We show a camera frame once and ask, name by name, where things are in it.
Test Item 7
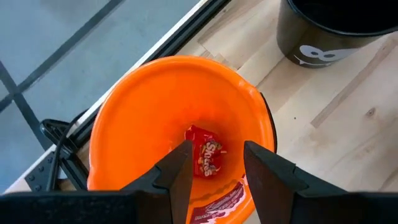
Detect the thin black cable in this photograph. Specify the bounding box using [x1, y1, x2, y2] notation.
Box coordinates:
[46, 108, 91, 191]

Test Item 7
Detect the orange pumpkin face bucket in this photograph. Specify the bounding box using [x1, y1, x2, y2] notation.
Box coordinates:
[86, 55, 278, 224]

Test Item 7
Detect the black bolted corner bracket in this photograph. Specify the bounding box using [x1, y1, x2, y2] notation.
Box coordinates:
[24, 149, 91, 192]

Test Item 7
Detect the black cable clamp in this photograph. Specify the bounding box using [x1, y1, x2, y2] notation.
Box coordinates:
[39, 119, 78, 150]

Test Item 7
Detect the maroon white candy wrapper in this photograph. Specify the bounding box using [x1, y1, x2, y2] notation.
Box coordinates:
[188, 180, 249, 224]

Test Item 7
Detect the black ghost face bucket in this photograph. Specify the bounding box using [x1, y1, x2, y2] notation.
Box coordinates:
[275, 0, 398, 69]

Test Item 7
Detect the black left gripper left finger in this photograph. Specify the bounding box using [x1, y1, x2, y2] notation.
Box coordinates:
[121, 139, 193, 224]

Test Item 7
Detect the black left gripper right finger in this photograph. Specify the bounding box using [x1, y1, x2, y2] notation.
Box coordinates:
[244, 140, 346, 224]

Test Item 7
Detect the red Skittles packet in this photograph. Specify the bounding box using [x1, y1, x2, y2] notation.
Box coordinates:
[185, 124, 228, 179]

